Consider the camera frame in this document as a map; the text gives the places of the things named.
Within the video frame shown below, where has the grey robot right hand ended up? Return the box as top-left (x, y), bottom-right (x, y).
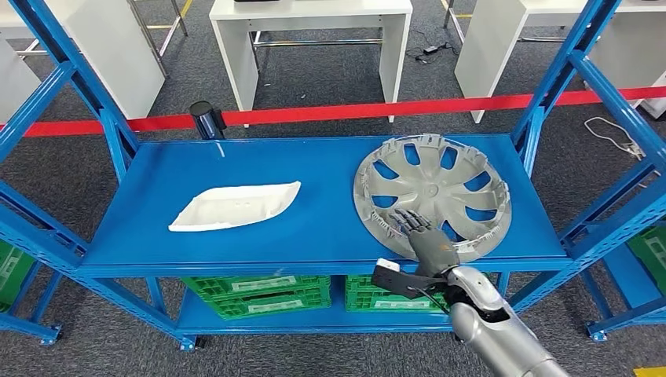
top-left (389, 209), bottom-right (462, 278)

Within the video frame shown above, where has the grey plastic wheel hubcap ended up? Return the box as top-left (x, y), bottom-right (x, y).
top-left (353, 134), bottom-right (513, 264)

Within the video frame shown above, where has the blue metal shelf rack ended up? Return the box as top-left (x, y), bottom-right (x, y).
top-left (0, 0), bottom-right (666, 352)
top-left (559, 218), bottom-right (666, 343)
top-left (0, 229), bottom-right (64, 347)

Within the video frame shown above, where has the white plastic trim part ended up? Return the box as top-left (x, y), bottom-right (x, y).
top-left (167, 181), bottom-right (302, 233)

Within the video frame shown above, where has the red barrier belt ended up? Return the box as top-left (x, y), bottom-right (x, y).
top-left (0, 86), bottom-right (666, 139)

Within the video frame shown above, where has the white power cable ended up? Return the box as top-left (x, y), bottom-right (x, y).
top-left (584, 115), bottom-right (643, 157)

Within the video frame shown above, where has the black power adapter with cable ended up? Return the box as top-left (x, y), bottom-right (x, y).
top-left (405, 41), bottom-right (459, 64)

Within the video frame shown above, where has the black barrier post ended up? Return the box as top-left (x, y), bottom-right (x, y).
top-left (188, 101), bottom-right (227, 141)

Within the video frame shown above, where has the chrome tube frame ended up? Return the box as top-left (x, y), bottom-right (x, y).
top-left (127, 0), bottom-right (189, 79)

